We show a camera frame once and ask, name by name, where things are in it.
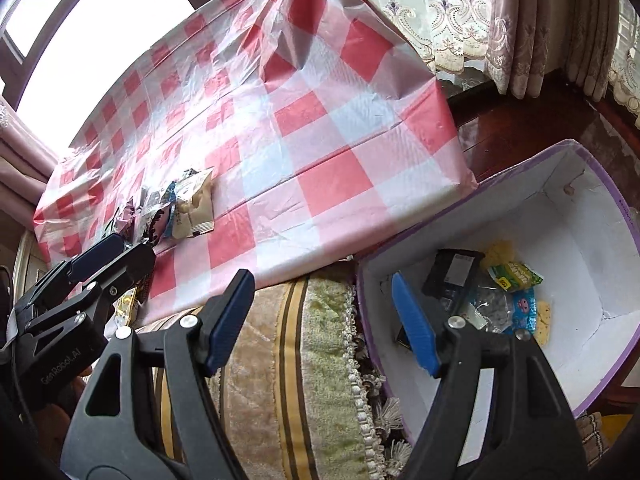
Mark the maroon snack packet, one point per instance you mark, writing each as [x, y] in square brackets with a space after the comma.
[125, 217]

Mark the white packet of round snacks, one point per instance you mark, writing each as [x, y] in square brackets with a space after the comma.
[195, 205]

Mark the red white checked plastic tablecloth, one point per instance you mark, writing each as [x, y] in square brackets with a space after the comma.
[300, 110]

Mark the green snack packet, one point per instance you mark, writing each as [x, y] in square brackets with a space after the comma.
[517, 276]

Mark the clear blue-edged snack packet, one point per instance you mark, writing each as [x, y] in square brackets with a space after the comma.
[500, 310]

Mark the white and yellow snack packet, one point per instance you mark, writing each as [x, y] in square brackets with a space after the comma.
[126, 307]

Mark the cream cabinet with drawers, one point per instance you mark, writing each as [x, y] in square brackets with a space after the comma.
[27, 260]

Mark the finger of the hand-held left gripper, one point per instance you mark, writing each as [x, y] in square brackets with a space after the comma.
[95, 256]
[131, 266]

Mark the plain pink curtain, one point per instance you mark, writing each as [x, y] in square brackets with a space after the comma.
[20, 160]

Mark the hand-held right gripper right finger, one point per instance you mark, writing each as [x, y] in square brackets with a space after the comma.
[415, 325]

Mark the silver snack packets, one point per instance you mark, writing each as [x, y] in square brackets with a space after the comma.
[159, 215]

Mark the patterned pink curtain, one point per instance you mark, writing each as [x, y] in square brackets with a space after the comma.
[540, 20]

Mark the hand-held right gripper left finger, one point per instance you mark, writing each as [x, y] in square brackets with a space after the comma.
[227, 320]

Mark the striped plush sofa cover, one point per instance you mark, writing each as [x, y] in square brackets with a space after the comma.
[300, 360]

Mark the pale yellow cracker packet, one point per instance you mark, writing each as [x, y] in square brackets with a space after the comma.
[542, 322]

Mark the white cardboard box purple edge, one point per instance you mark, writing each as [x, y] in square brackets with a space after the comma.
[565, 240]

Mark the black snack packet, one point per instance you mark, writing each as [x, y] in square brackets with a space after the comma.
[452, 275]

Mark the white lace curtain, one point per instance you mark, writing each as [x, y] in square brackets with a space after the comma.
[627, 60]
[425, 10]

